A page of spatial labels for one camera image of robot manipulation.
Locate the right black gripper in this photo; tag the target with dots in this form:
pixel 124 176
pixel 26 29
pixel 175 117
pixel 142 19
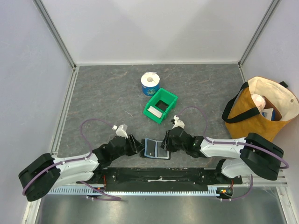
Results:
pixel 171 140

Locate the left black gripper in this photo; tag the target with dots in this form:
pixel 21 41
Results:
pixel 135 146

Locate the black leather card holder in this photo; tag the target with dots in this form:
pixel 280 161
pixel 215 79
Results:
pixel 141 154

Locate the green plastic bin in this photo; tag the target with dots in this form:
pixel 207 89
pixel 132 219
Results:
pixel 167 97

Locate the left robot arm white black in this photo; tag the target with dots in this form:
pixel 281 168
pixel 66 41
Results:
pixel 47 172

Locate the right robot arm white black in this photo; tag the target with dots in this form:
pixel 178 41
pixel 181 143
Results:
pixel 244 156

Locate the stack of white cards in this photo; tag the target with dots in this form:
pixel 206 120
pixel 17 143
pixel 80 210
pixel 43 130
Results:
pixel 154 111

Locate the black card in bin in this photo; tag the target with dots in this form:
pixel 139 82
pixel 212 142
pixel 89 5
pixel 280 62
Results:
pixel 162 105

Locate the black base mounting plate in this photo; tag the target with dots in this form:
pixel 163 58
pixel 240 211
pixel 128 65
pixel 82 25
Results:
pixel 126 175

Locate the toilet paper roll blue wrapper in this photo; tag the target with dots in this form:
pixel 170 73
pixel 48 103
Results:
pixel 150 83

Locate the mustard canvas tote bag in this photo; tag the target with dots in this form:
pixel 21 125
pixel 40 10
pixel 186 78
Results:
pixel 242 117

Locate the items inside tote bag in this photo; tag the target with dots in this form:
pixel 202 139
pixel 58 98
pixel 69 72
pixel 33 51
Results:
pixel 267 109

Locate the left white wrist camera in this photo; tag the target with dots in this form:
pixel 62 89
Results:
pixel 121 130

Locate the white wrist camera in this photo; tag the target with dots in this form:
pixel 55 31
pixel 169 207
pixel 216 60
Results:
pixel 177 122
pixel 121 130

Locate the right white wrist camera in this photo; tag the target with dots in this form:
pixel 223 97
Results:
pixel 177 122

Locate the left aluminium frame post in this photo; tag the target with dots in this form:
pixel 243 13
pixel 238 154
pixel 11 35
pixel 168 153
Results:
pixel 54 31

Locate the aluminium frame post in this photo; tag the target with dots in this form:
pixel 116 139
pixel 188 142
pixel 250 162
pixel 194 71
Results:
pixel 260 28
pixel 54 31

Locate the right aluminium frame post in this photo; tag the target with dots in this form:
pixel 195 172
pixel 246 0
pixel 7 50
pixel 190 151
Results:
pixel 260 28

